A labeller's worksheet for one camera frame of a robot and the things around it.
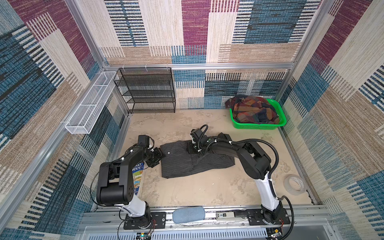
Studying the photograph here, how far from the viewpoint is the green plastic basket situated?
40.7 inches

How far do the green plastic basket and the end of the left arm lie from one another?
0.54 m

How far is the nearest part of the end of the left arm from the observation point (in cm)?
77
